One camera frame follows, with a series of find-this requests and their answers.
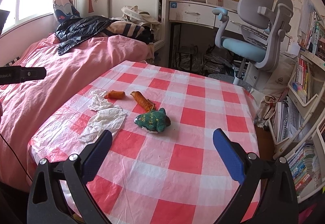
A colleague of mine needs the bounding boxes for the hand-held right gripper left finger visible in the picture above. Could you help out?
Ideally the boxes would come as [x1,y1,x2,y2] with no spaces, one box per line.
[27,129,115,224]

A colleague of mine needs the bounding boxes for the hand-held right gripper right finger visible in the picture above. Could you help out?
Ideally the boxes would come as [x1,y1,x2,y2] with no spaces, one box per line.
[213,128,299,224]

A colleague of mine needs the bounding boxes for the large white tissue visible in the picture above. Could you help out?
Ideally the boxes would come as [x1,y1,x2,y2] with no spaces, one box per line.
[78,107,127,144]

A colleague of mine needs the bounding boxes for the small white tissue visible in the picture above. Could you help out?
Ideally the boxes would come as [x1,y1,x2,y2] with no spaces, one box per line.
[88,89,114,112]

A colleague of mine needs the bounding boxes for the short orange sausage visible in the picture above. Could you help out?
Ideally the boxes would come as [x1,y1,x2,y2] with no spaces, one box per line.
[104,90,126,100]

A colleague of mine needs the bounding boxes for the green pouch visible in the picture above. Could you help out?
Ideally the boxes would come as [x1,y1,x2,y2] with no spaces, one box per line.
[134,108,171,134]

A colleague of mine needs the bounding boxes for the long orange sausage wrapper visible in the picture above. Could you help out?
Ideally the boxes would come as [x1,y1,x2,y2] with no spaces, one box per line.
[130,90,156,113]

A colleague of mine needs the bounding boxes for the pink duvet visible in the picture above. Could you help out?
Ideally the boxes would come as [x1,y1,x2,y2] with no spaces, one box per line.
[0,33,153,192]

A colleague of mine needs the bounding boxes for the red checkered tablecloth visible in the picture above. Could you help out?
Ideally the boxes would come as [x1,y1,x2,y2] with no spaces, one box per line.
[27,61,262,224]

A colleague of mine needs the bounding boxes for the pile of paper booklets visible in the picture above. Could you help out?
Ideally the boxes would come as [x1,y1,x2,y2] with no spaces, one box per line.
[273,101,305,143]

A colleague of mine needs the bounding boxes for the black puffer jacket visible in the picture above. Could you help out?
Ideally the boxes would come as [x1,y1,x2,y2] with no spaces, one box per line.
[55,16,117,56]

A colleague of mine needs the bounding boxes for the stack of small books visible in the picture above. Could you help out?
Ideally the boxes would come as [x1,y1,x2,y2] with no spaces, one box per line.
[287,141,322,196]

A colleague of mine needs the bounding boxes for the white book rack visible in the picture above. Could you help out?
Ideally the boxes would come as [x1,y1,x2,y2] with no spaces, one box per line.
[268,49,325,201]

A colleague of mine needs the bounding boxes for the cream printed cloth bag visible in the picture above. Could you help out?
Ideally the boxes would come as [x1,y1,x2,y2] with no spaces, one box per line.
[261,54,297,102]

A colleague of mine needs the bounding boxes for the black trimmed storage bag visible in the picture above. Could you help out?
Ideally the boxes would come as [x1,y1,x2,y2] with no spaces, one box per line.
[200,45,235,74]

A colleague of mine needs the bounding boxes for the clear plaid storage bag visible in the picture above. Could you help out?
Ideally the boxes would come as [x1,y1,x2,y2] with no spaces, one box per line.
[175,46,198,72]

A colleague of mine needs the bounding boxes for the row of thin red books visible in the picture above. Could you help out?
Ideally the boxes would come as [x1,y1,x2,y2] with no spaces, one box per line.
[296,58,315,102]

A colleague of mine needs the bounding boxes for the beige striped pillow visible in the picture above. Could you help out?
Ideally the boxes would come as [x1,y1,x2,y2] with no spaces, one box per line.
[100,19,146,38]

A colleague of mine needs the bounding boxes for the cream canvas tote bag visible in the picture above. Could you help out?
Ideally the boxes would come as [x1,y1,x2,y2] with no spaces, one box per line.
[120,5,161,33]

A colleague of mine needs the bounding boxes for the plain white drawer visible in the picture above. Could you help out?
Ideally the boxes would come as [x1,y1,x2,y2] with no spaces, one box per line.
[214,9,245,34]

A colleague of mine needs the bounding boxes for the white drawer with blue sticker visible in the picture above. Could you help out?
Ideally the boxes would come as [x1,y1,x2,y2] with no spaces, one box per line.
[170,2,216,27]

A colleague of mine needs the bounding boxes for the row of tall books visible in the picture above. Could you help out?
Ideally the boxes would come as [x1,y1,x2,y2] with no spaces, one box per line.
[297,8,325,62]

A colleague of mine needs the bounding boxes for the grey and blue desk chair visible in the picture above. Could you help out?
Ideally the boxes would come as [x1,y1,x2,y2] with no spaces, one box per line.
[212,0,294,87]

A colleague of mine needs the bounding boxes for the white desk with hutch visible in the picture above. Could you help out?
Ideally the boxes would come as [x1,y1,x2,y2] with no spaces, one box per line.
[162,0,283,69]

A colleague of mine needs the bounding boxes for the black cable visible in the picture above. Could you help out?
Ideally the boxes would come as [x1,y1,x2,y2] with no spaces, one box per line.
[0,133,28,179]

